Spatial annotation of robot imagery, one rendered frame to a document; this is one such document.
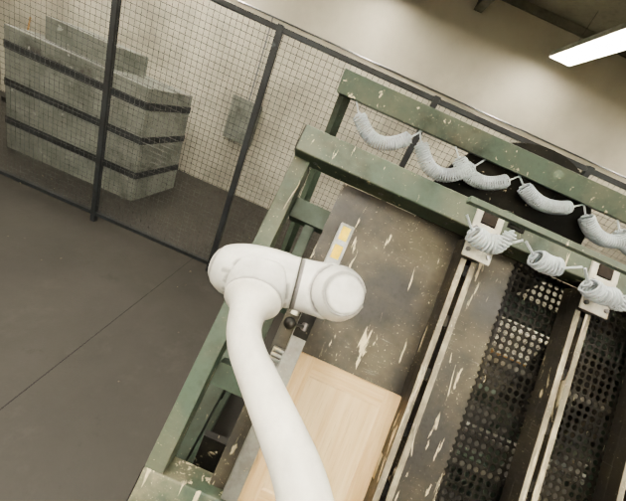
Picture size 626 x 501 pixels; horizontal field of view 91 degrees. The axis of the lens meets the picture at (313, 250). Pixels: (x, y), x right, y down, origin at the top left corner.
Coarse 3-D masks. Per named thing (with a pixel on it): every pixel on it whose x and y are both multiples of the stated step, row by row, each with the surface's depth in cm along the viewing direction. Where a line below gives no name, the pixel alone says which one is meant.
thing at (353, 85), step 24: (360, 96) 138; (384, 96) 136; (408, 96) 135; (336, 120) 147; (408, 120) 138; (432, 120) 137; (456, 120) 135; (456, 144) 139; (480, 144) 137; (504, 144) 136; (312, 168) 163; (504, 168) 143; (528, 168) 137; (552, 168) 136; (312, 192) 171; (576, 192) 138; (600, 192) 136; (624, 216) 138; (288, 240) 187
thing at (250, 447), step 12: (336, 240) 107; (348, 240) 107; (288, 348) 101; (300, 348) 101; (288, 360) 100; (288, 372) 100; (252, 432) 97; (252, 444) 96; (240, 456) 95; (252, 456) 96; (240, 468) 95; (228, 480) 95; (240, 480) 94; (228, 492) 94
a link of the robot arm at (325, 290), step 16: (304, 272) 55; (320, 272) 54; (336, 272) 51; (352, 272) 52; (304, 288) 54; (320, 288) 51; (336, 288) 50; (352, 288) 51; (304, 304) 55; (320, 304) 51; (336, 304) 50; (352, 304) 51; (336, 320) 53
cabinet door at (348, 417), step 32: (288, 384) 101; (320, 384) 102; (352, 384) 103; (320, 416) 101; (352, 416) 101; (384, 416) 102; (320, 448) 99; (352, 448) 100; (256, 480) 97; (352, 480) 99
